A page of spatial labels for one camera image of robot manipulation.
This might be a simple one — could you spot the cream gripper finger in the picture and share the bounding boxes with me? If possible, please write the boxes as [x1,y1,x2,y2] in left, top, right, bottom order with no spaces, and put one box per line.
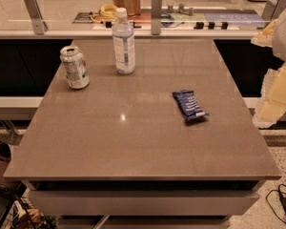
[253,62,286,129]
[251,19,277,48]

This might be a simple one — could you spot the clear blue-label plastic bottle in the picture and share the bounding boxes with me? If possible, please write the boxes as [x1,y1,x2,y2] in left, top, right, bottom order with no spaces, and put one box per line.
[112,8,135,74]

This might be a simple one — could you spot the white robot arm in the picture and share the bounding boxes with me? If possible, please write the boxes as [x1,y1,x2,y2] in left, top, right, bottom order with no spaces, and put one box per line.
[251,9,286,129]

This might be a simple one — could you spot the blue rxbar blueberry wrapper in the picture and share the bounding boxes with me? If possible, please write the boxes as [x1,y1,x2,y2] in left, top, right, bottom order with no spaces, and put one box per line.
[173,90,209,122]

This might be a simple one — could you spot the silver green soda can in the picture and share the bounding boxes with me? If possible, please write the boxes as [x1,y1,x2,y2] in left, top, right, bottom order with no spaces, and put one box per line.
[60,46,90,89]

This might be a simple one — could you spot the white drawer under table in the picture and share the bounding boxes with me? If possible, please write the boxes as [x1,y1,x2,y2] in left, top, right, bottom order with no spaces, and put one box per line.
[29,191,259,216]

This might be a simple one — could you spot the right metal glass bracket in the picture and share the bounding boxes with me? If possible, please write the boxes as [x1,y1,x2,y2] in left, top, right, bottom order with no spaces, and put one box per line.
[261,0,286,21]

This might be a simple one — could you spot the metal glass bracket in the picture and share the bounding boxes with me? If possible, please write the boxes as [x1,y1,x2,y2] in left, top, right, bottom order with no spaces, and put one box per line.
[151,0,162,35]
[261,0,286,21]
[24,0,48,35]

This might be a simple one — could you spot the middle metal glass bracket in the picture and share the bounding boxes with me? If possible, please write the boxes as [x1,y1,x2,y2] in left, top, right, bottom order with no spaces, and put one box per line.
[151,0,162,35]

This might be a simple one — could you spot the coiled yellow cable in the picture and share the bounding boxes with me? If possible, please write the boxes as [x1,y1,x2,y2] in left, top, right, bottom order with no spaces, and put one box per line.
[89,3,119,24]

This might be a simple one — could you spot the left metal glass bracket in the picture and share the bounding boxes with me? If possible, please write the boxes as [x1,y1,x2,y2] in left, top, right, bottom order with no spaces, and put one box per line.
[24,0,48,35]

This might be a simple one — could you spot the wire basket with items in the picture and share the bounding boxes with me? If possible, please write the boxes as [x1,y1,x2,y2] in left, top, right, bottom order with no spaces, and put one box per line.
[0,198,58,229]

